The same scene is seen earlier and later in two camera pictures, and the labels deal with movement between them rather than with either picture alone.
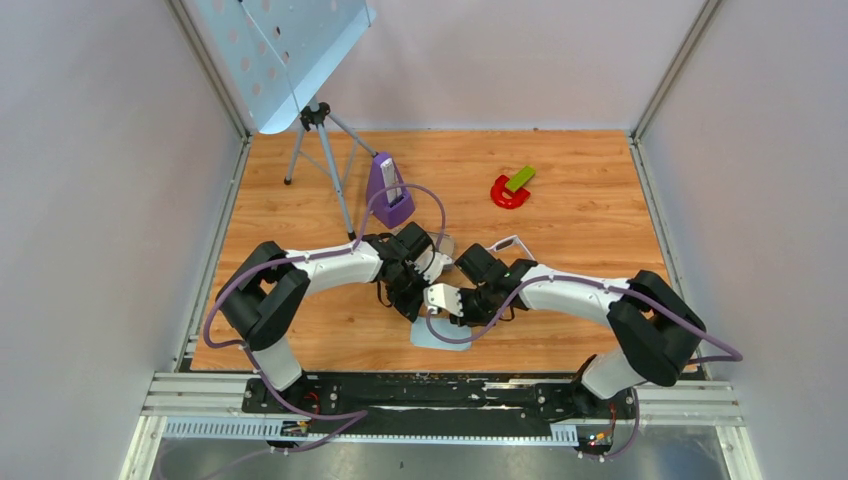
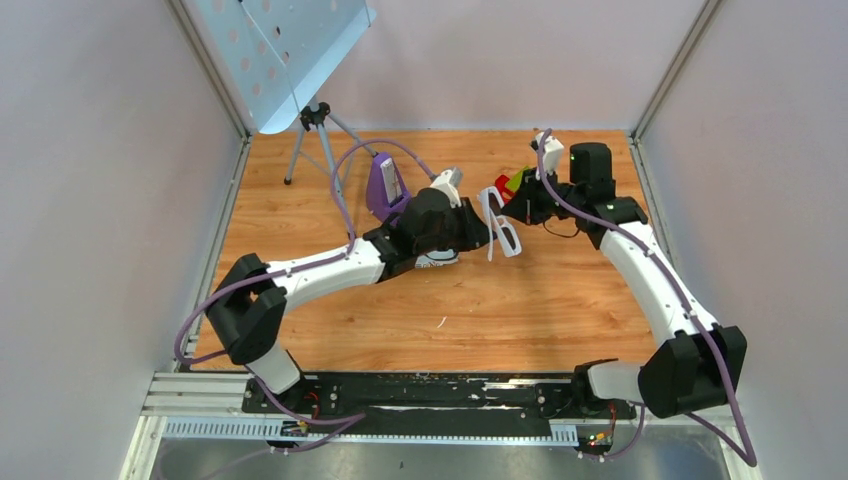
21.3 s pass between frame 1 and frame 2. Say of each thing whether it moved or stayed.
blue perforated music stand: stayed
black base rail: stayed
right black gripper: moved
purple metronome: stayed
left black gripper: moved
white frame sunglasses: moved
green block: stayed
